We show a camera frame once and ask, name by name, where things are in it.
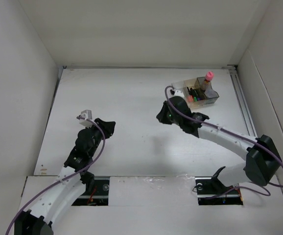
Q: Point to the pink cap glue bottle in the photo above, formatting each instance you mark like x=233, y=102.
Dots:
x=207, y=81

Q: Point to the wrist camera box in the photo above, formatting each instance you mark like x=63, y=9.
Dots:
x=178, y=93
x=85, y=117

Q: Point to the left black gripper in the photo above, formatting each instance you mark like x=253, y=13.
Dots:
x=107, y=126

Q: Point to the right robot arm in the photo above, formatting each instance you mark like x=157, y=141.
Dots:
x=259, y=155

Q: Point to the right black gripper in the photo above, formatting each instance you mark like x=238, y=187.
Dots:
x=161, y=115

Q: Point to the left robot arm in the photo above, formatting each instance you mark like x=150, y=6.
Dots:
x=43, y=212

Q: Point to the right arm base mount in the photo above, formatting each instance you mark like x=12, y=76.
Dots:
x=213, y=193

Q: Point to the three-compartment plastic organizer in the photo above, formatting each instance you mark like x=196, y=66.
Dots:
x=194, y=84

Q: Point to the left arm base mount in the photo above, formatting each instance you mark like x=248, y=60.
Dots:
x=97, y=195

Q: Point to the orange highlighter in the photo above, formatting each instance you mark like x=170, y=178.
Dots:
x=190, y=98

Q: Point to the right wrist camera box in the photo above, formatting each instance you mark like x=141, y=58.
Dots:
x=178, y=93

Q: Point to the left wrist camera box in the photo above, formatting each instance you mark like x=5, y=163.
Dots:
x=85, y=117

